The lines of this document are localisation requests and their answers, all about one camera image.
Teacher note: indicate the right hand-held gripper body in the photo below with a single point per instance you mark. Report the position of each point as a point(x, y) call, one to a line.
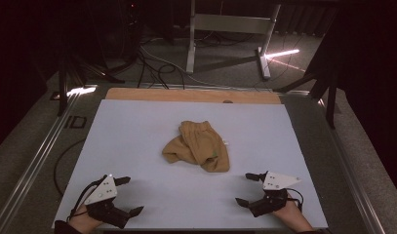
point(277, 180)

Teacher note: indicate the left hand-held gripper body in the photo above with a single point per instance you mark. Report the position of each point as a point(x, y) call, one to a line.
point(101, 191)

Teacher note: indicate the tan pants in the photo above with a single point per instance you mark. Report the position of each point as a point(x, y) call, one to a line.
point(199, 146)

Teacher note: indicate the person's left hand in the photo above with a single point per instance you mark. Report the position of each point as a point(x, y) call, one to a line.
point(84, 222)

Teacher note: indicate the person's right hand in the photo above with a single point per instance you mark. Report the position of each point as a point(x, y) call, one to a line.
point(292, 216)

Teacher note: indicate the white table mat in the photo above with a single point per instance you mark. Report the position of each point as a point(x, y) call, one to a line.
point(137, 136)

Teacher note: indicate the black metal stand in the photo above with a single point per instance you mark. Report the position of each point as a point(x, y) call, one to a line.
point(62, 94)
point(331, 104)

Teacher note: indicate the aluminium floor rail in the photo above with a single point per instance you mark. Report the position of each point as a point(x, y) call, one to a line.
point(33, 165)
point(352, 175)

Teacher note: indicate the white metal desk frame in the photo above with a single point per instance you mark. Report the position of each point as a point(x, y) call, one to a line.
point(231, 24)

